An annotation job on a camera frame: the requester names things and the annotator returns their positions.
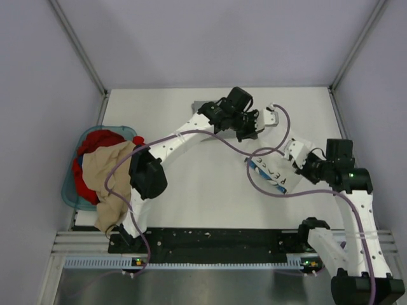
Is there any white daisy print t-shirt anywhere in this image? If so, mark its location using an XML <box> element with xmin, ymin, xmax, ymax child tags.
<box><xmin>244</xmin><ymin>122</ymin><xmax>308</xmax><ymax>195</ymax></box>

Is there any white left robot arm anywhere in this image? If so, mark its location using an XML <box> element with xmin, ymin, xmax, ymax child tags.
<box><xmin>122</xmin><ymin>87</ymin><xmax>266</xmax><ymax>252</ymax></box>

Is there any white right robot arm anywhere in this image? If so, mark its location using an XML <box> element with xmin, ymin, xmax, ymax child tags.
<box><xmin>284</xmin><ymin>139</ymin><xmax>406</xmax><ymax>304</ymax></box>

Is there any folded grey t-shirt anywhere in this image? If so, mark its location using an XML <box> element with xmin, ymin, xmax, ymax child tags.
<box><xmin>191</xmin><ymin>100</ymin><xmax>242</xmax><ymax>140</ymax></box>

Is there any red t-shirt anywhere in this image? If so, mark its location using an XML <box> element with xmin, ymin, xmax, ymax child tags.
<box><xmin>72</xmin><ymin>129</ymin><xmax>126</xmax><ymax>206</ymax></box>

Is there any beige t-shirt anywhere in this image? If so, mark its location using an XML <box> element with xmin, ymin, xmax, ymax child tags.
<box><xmin>82</xmin><ymin>141</ymin><xmax>135</xmax><ymax>233</ymax></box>

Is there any teal plastic laundry bin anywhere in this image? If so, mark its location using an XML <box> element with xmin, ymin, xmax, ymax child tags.
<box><xmin>61</xmin><ymin>125</ymin><xmax>137</xmax><ymax>211</ymax></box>

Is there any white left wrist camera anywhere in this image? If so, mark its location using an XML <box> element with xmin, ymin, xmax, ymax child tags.
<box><xmin>257</xmin><ymin>104</ymin><xmax>279</xmax><ymax>130</ymax></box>

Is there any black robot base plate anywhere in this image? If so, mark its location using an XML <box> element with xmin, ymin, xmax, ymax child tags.
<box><xmin>108</xmin><ymin>227</ymin><xmax>317</xmax><ymax>264</ymax></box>

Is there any right aluminium corner post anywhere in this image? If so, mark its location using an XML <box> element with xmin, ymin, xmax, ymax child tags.
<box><xmin>329</xmin><ymin>0</ymin><xmax>389</xmax><ymax>93</ymax></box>

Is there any aluminium corner post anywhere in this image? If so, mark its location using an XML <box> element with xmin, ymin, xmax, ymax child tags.
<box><xmin>48</xmin><ymin>0</ymin><xmax>109</xmax><ymax>96</ymax></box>
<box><xmin>329</xmin><ymin>0</ymin><xmax>389</xmax><ymax>93</ymax></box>

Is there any aluminium frame front rail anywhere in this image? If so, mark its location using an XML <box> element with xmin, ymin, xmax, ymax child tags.
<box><xmin>50</xmin><ymin>229</ymin><xmax>399</xmax><ymax>255</ymax></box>

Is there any white slotted cable duct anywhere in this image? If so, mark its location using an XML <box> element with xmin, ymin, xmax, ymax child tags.
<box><xmin>64</xmin><ymin>256</ymin><xmax>321</xmax><ymax>270</ymax></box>

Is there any left aluminium corner post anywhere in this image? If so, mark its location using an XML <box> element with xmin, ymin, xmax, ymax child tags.
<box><xmin>48</xmin><ymin>0</ymin><xmax>109</xmax><ymax>96</ymax></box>

